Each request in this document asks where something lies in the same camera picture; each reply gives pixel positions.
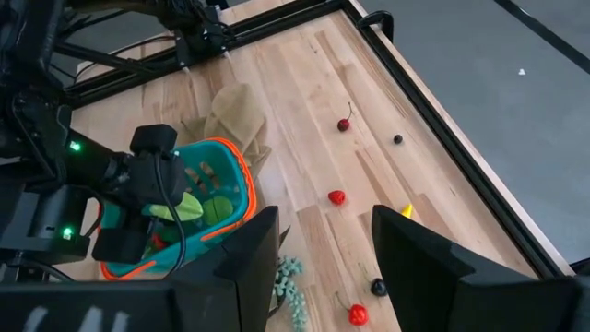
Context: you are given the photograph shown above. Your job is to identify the dark red toy cherry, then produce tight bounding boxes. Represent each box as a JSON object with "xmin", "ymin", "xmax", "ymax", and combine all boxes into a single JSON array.
[{"xmin": 336, "ymin": 101, "xmax": 354, "ymax": 134}]

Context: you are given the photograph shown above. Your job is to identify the dark purple toy berry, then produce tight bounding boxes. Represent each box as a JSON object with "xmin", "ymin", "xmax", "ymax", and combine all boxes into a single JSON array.
[{"xmin": 370, "ymin": 277, "xmax": 389, "ymax": 298}]

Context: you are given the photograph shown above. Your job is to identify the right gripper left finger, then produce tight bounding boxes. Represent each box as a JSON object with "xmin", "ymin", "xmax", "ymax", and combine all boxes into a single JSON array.
[{"xmin": 166, "ymin": 205, "xmax": 281, "ymax": 332}]

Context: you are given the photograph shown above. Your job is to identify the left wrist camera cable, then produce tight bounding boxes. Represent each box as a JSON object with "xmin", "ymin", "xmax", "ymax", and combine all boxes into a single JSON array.
[{"xmin": 154, "ymin": 151, "xmax": 187, "ymax": 278}]

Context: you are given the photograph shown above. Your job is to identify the black frame handle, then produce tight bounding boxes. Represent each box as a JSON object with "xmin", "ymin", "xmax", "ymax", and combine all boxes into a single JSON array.
[{"xmin": 357, "ymin": 9, "xmax": 396, "ymax": 43}]

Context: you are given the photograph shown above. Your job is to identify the black aluminium table frame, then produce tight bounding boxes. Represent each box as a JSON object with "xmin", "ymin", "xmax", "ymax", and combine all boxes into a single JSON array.
[{"xmin": 45, "ymin": 0, "xmax": 590, "ymax": 280}]

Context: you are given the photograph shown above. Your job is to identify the dark green toy pepper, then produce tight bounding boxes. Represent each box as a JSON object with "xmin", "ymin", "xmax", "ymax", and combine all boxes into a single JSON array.
[{"xmin": 159, "ymin": 224, "xmax": 183, "ymax": 244}]

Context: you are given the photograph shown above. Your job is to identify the round light green toy fruit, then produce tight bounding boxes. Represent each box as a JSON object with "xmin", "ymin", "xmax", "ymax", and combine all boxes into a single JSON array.
[{"xmin": 202, "ymin": 195, "xmax": 235, "ymax": 227}]

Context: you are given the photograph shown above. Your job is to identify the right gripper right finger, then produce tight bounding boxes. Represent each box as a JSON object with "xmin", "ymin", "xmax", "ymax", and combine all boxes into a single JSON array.
[{"xmin": 371, "ymin": 205, "xmax": 548, "ymax": 332}]

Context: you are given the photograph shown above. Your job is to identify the yellow-green toy vegetable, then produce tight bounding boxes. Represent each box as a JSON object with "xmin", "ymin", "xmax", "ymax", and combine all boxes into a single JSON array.
[{"xmin": 147, "ymin": 191, "xmax": 205, "ymax": 223}]

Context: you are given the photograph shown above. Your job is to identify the green basket with orange rim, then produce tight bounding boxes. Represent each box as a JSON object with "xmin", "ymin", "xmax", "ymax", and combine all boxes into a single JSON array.
[{"xmin": 99, "ymin": 136, "xmax": 258, "ymax": 281}]

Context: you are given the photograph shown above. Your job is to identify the succulent in black pot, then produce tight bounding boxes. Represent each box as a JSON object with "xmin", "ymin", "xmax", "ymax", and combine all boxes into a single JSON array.
[{"xmin": 269, "ymin": 225, "xmax": 309, "ymax": 332}]

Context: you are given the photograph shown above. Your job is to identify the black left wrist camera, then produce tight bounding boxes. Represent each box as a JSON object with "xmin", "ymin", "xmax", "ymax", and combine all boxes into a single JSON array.
[{"xmin": 90, "ymin": 227, "xmax": 149, "ymax": 265}]

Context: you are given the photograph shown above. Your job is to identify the tan folded cloth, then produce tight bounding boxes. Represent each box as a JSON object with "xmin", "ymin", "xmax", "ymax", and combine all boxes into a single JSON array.
[{"xmin": 177, "ymin": 81, "xmax": 273, "ymax": 179}]

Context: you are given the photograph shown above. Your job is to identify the bright red toy cherry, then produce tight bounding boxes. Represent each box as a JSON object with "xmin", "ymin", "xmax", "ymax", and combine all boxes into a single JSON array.
[{"xmin": 335, "ymin": 290, "xmax": 371, "ymax": 327}]

